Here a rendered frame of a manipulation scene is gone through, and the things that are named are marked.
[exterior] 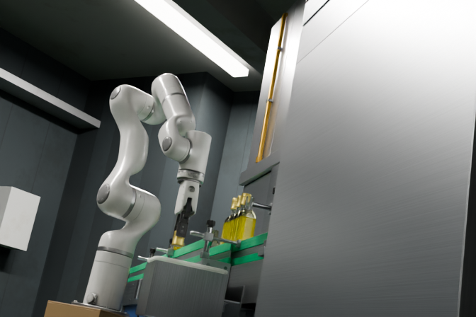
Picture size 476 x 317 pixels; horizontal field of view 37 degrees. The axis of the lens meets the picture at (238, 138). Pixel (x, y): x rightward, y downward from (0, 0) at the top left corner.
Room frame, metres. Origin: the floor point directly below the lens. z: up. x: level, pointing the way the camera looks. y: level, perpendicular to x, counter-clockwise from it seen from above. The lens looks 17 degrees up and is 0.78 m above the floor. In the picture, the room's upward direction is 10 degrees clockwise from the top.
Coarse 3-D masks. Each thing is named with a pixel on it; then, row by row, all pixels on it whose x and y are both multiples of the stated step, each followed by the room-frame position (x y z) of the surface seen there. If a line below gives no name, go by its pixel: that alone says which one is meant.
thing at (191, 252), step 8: (200, 240) 2.44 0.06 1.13; (184, 248) 2.68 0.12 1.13; (192, 248) 2.54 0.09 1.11; (200, 248) 2.43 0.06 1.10; (208, 248) 2.32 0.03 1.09; (176, 256) 2.79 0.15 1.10; (184, 256) 2.67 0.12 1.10; (192, 256) 2.53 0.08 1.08; (144, 264) 3.54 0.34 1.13; (136, 272) 3.78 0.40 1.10; (128, 280) 3.98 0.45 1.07
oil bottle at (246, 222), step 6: (246, 210) 2.40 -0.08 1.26; (240, 216) 2.40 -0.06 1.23; (246, 216) 2.40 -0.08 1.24; (252, 216) 2.40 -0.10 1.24; (240, 222) 2.40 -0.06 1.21; (246, 222) 2.40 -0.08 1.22; (252, 222) 2.40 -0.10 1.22; (240, 228) 2.40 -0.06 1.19; (246, 228) 2.40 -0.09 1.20; (252, 228) 2.40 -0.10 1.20; (234, 234) 2.44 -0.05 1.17; (240, 234) 2.40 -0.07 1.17; (246, 234) 2.40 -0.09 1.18; (252, 234) 2.41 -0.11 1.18; (234, 240) 2.42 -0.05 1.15
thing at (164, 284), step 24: (168, 264) 2.05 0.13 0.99; (144, 288) 2.13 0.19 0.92; (168, 288) 2.06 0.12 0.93; (192, 288) 2.07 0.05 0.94; (216, 288) 2.09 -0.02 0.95; (240, 288) 2.14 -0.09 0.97; (144, 312) 2.05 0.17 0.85; (168, 312) 2.06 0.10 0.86; (192, 312) 2.08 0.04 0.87; (216, 312) 2.09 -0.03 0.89
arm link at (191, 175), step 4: (180, 172) 2.12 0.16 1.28; (184, 172) 2.11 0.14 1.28; (188, 172) 2.11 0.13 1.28; (192, 172) 2.11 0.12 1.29; (196, 172) 2.12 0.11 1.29; (180, 176) 2.12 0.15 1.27; (184, 176) 2.11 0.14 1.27; (188, 176) 2.11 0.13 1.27; (192, 176) 2.11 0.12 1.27; (196, 176) 2.12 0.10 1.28; (200, 176) 2.12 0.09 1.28; (204, 176) 2.15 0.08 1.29; (196, 180) 2.13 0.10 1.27; (200, 180) 2.13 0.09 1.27
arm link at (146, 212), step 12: (144, 192) 2.35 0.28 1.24; (144, 204) 2.34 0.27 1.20; (156, 204) 2.37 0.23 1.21; (132, 216) 2.34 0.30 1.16; (144, 216) 2.35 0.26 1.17; (156, 216) 2.38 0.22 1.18; (132, 228) 2.36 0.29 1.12; (144, 228) 2.35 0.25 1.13; (108, 240) 2.31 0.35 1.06; (120, 240) 2.31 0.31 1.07; (132, 240) 2.33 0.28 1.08; (120, 252) 2.31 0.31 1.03; (132, 252) 2.35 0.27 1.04
